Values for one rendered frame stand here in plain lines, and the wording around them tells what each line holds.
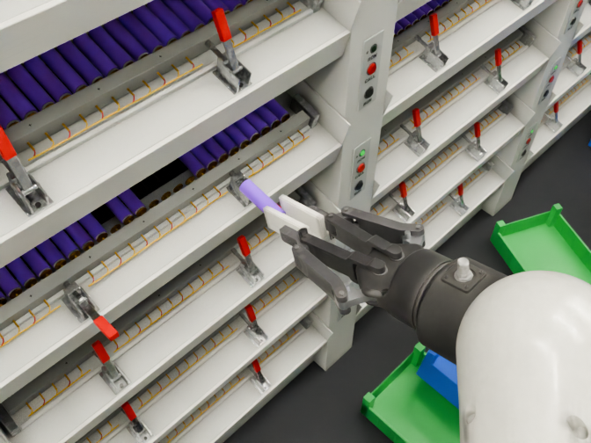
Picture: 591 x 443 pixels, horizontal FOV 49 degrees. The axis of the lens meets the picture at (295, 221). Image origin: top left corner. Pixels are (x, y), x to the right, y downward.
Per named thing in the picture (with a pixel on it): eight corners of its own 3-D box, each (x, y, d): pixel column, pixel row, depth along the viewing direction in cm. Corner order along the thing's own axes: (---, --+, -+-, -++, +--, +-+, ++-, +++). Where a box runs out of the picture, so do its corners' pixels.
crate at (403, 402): (519, 443, 146) (529, 429, 140) (465, 509, 137) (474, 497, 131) (414, 357, 160) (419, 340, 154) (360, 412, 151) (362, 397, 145)
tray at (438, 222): (498, 189, 181) (521, 162, 169) (351, 321, 154) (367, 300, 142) (444, 140, 186) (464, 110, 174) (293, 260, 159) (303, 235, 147)
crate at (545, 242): (616, 304, 170) (629, 286, 164) (550, 327, 165) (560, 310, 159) (550, 221, 188) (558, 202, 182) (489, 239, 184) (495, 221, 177)
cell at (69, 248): (51, 218, 85) (81, 253, 83) (39, 226, 84) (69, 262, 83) (49, 211, 83) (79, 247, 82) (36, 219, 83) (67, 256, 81)
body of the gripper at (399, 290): (468, 244, 61) (391, 209, 67) (410, 298, 57) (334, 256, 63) (470, 300, 65) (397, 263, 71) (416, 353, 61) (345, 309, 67)
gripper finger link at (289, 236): (319, 250, 71) (300, 266, 69) (288, 234, 74) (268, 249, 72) (317, 240, 70) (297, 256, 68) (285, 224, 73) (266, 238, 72)
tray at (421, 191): (516, 135, 166) (544, 101, 154) (357, 272, 139) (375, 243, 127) (458, 83, 171) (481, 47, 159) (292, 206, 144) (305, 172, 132)
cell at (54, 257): (37, 227, 84) (67, 263, 82) (25, 235, 83) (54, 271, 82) (35, 220, 82) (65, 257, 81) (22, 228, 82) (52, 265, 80)
